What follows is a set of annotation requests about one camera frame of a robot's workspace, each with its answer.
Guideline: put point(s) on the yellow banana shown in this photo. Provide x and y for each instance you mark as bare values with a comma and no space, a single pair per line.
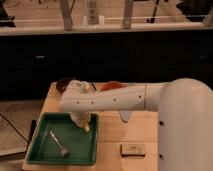
87,128

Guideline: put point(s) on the small dark rectangular block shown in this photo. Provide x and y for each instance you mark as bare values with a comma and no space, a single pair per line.
132,150

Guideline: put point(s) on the green plastic tray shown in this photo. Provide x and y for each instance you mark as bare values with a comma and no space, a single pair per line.
82,145

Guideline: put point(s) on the metal fork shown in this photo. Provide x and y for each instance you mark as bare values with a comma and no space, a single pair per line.
64,152

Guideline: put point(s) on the dark brown bowl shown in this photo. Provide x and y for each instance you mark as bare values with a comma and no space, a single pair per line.
62,84

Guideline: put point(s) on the wooden table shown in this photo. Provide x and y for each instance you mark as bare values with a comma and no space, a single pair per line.
141,128

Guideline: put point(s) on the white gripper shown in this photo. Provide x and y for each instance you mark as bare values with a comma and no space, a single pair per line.
81,119

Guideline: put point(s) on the red bowl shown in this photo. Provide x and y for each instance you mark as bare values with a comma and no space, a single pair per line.
112,85

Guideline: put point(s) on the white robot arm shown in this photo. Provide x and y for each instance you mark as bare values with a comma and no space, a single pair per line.
185,117

